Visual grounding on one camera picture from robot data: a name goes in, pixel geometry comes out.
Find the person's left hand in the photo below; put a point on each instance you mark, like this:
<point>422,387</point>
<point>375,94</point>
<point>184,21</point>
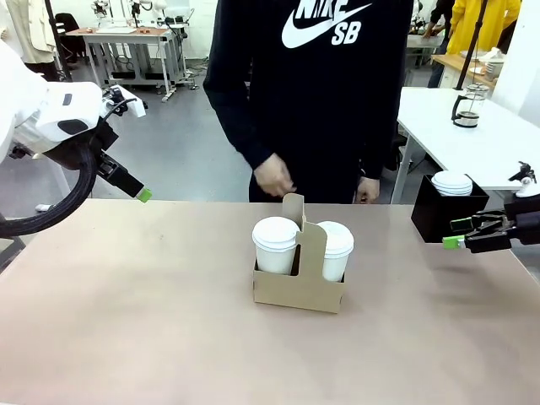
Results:
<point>369,192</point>

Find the grey framed workbench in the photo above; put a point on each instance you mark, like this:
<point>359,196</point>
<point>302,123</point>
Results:
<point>126,40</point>

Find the person's right hand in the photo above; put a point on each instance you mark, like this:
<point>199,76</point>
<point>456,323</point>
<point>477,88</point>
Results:
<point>274,177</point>

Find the black open box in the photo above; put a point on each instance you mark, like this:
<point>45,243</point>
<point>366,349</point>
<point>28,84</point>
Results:
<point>430,215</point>

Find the person in dark clothes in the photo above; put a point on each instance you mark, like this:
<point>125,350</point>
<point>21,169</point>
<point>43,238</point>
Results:
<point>439,46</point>

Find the white bowls stack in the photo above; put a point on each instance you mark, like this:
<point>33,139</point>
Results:
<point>494,65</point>

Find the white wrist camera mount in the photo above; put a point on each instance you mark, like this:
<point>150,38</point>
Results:
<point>525,185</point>
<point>131,103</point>

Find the stack of white lids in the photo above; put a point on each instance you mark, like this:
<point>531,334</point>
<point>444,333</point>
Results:
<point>453,183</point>

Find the white side table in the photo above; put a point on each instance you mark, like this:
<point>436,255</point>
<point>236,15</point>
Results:
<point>447,139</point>

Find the glass french press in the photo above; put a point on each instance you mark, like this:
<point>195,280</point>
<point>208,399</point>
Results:
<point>468,107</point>

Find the person's right forearm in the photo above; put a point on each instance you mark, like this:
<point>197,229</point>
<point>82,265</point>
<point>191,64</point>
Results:
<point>236,122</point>

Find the person's left forearm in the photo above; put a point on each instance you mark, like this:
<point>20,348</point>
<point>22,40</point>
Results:
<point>381,147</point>

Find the brown cardboard cup carrier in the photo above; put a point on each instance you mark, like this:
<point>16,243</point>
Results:
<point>312,270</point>

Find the white plastic cup lid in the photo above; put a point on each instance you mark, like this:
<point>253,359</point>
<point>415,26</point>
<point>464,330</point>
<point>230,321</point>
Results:
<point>339,238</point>
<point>275,234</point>

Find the person in yellow jacket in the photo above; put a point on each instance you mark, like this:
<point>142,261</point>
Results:
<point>485,25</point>

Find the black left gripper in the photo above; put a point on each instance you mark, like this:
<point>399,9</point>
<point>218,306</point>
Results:
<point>105,135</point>

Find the person in cream coat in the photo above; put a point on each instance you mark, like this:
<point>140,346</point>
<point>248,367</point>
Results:
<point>29,29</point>

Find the wooden topped table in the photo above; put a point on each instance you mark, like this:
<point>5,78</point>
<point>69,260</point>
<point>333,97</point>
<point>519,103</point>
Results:
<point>451,63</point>

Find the black Nike hoodie torso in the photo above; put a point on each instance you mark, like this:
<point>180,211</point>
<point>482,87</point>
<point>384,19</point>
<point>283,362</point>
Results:
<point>316,105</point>

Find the black stand pole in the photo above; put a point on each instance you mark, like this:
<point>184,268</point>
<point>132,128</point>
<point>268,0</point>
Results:
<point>470,46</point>

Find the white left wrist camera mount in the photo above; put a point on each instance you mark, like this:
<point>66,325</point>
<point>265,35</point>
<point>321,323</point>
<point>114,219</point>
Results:
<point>131,103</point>

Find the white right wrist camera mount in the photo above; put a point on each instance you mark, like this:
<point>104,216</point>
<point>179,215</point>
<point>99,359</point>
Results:
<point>525,185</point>

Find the black tripod pole thin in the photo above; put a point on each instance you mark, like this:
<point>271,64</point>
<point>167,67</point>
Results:
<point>59,50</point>

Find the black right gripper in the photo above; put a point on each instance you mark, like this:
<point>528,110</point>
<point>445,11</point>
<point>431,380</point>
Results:
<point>525,223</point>

